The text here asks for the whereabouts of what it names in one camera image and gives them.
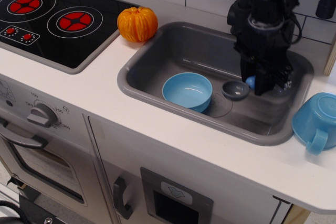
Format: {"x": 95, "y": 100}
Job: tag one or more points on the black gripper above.
{"x": 264, "y": 55}

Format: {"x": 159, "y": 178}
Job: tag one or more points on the grey spoon with blue handle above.
{"x": 236, "y": 90}

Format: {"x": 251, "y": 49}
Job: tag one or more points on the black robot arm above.
{"x": 264, "y": 31}

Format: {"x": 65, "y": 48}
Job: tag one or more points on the grey plastic sink basin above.
{"x": 183, "y": 47}

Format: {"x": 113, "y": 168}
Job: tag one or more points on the light blue plastic bowl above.
{"x": 189, "y": 90}

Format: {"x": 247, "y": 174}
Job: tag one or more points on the light blue plastic cup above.
{"x": 314, "y": 123}

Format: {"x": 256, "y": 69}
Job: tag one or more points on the dark grey toy faucet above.
{"x": 262, "y": 14}

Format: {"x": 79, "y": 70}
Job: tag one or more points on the orange plastic pumpkin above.
{"x": 137, "y": 24}

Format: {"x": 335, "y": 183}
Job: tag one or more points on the black toy stovetop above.
{"x": 66, "y": 35}

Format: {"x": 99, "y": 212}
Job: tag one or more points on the grey oven knob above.
{"x": 42, "y": 115}

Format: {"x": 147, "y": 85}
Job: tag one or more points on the grey cabinet door handle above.
{"x": 122, "y": 209}

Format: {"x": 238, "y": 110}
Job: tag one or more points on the grey oven door handle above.
{"x": 34, "y": 142}

